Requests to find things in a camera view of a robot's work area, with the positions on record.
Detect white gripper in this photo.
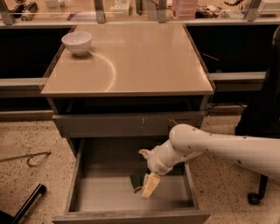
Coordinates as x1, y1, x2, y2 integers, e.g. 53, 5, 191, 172
138, 146, 172, 200

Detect green yellow sponge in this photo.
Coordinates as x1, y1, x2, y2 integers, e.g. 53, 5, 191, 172
130, 173, 145, 193

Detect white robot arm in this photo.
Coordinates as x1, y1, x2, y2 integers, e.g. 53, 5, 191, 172
139, 124, 280, 199

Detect grey top drawer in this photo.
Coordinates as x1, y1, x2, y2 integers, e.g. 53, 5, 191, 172
52, 111, 205, 138

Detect open middle drawer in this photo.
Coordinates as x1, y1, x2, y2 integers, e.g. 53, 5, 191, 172
52, 137, 210, 224

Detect grey drawer cabinet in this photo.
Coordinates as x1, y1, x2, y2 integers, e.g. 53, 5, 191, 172
41, 23, 214, 152

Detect black office chair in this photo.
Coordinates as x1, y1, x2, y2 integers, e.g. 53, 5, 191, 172
233, 27, 280, 205

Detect white ceramic bowl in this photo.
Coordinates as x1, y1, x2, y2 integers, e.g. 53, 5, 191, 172
61, 31, 92, 55

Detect pink plastic box stack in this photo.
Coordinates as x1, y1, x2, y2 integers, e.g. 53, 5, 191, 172
171, 0, 198, 20

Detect white device on bench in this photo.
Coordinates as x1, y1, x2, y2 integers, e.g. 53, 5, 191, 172
258, 0, 280, 15

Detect thin cable on floor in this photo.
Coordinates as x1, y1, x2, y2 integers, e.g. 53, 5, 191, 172
0, 150, 52, 168

